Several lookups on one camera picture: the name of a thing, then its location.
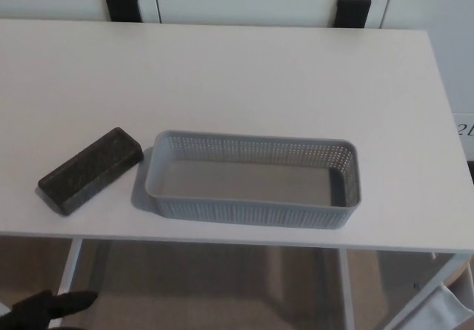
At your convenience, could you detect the round wooden stool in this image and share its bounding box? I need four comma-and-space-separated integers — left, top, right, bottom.
441, 262, 474, 302

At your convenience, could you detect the black cabinet handle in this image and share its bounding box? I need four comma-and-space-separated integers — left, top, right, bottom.
336, 0, 373, 29
104, 0, 142, 23

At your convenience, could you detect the grey perforated plastic basket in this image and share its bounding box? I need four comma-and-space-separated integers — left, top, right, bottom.
143, 129, 362, 232

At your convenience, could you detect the white fabric side pouch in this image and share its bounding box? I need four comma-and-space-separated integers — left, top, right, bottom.
384, 283, 474, 330

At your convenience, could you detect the dark felt board eraser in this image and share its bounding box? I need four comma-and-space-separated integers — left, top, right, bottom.
36, 126, 145, 218

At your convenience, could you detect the white metal frame desk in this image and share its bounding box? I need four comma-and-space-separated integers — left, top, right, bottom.
0, 18, 474, 330

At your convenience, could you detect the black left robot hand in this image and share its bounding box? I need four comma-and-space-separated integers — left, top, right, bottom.
0, 289, 99, 330

